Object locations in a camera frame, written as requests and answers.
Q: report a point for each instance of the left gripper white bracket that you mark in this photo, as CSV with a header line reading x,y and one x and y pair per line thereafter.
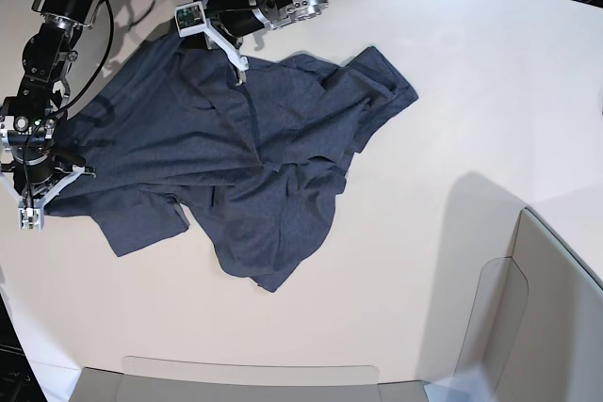
x,y
238,61

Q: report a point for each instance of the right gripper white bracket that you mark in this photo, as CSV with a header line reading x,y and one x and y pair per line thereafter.
x,y
47,194

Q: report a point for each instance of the dark blue t-shirt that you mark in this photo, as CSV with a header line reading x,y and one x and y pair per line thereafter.
x,y
175,138

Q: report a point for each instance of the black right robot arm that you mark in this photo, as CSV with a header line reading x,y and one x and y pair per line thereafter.
x,y
39,169

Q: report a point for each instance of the grey front partition panel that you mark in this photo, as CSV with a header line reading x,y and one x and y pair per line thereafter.
x,y
192,381

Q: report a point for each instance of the grey partition panel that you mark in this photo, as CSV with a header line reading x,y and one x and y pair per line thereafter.
x,y
192,381
557,353

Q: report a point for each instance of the grey right side partition panel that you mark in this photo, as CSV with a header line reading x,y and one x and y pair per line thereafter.
x,y
557,353

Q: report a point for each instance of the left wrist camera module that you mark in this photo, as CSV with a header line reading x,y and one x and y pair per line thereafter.
x,y
190,19

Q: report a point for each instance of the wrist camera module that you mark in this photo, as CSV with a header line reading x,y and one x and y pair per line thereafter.
x,y
190,19
31,218

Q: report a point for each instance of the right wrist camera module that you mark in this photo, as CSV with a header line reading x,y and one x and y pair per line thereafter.
x,y
31,218

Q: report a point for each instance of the clear acrylic right panel bracket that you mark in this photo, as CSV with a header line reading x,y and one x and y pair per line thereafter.
x,y
497,312

